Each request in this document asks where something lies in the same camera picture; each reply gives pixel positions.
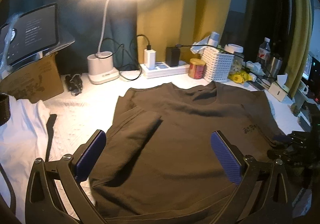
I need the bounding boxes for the brown t-shirt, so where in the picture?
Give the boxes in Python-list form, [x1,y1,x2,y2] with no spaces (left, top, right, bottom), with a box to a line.
[89,82,282,223]

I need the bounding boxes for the white mug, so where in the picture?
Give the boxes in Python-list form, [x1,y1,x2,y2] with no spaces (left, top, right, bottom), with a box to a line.
[298,80,309,95]

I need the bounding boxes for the tissue box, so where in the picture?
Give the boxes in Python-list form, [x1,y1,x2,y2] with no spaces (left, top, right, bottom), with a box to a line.
[268,73,289,102]

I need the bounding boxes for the white cloth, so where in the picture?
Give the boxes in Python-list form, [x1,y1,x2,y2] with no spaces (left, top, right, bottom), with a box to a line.
[1,96,50,223]

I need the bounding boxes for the computer monitor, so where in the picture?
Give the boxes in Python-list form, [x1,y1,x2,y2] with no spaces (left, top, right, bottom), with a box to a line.
[302,54,312,80]

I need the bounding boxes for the smartphone on table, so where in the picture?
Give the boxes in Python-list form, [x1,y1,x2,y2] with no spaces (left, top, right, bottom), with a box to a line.
[248,81,268,91]

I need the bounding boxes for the steel thermos cup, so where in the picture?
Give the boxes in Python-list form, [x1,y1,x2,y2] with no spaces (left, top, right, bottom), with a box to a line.
[265,56,283,83]

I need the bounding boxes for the yellow snack bag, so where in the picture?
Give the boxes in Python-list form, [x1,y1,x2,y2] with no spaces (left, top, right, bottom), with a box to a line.
[228,70,256,85]

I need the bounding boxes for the cardboard box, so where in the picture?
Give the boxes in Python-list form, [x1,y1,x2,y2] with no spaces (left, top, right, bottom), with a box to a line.
[1,54,64,103]

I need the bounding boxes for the plastic water bottle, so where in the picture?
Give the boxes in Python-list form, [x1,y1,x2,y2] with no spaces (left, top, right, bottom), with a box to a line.
[256,37,271,66]

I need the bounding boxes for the white perforated basket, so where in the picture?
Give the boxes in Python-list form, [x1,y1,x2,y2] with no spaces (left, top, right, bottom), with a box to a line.
[201,47,234,83]

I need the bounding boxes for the glass jar white lid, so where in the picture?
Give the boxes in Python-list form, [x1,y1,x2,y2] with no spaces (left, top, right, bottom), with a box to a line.
[225,44,244,74]

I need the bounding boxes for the red gold tin can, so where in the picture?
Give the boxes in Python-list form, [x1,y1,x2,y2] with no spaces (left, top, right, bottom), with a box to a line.
[188,58,206,79]

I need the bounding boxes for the white power strip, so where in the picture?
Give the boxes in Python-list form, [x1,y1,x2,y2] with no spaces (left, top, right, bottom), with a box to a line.
[141,60,189,79]

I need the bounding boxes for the white charger plug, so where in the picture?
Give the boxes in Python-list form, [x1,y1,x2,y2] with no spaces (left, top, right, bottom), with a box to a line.
[144,49,156,70]

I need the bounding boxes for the black power adapter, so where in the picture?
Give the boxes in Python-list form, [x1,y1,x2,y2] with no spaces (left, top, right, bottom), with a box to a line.
[165,47,181,67]

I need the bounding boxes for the teal curtain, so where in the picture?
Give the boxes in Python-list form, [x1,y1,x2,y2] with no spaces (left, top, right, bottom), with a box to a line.
[1,0,138,74]

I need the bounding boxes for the coiled black cable bundle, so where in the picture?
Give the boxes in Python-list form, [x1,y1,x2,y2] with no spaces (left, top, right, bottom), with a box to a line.
[64,73,84,96]

